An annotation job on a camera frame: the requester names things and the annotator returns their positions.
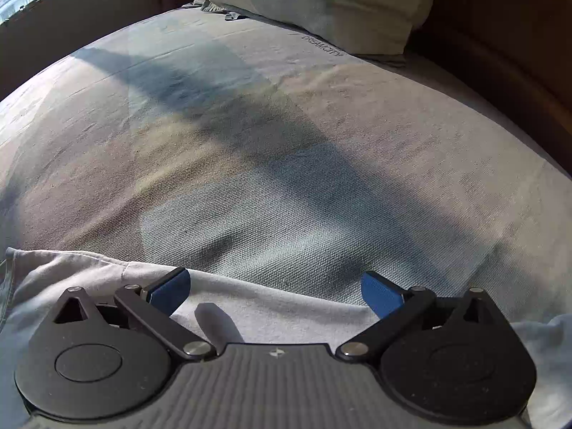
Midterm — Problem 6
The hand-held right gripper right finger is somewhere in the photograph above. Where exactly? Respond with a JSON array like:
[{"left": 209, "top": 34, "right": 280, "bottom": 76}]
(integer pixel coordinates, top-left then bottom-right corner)
[{"left": 335, "top": 270, "right": 519, "bottom": 363}]

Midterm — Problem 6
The white printed t-shirt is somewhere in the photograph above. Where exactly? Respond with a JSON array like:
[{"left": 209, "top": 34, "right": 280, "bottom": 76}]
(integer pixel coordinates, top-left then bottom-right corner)
[{"left": 0, "top": 247, "right": 572, "bottom": 429}]

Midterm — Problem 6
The wooden bed headboard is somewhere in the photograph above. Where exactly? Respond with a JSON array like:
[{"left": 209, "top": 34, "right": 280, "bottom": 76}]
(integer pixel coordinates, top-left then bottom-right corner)
[{"left": 404, "top": 0, "right": 572, "bottom": 175}]

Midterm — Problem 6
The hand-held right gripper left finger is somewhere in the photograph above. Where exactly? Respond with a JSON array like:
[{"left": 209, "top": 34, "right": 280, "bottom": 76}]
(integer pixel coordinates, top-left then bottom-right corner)
[{"left": 53, "top": 267, "right": 220, "bottom": 364}]

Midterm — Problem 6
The beige printed pillow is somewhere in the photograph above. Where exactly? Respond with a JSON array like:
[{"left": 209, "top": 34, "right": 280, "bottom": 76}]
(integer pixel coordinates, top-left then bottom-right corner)
[{"left": 206, "top": 0, "right": 450, "bottom": 56}]

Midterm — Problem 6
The bed with striped sheet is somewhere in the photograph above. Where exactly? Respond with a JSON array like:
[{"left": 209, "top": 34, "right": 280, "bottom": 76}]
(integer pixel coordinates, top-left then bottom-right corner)
[{"left": 0, "top": 6, "right": 572, "bottom": 322}]

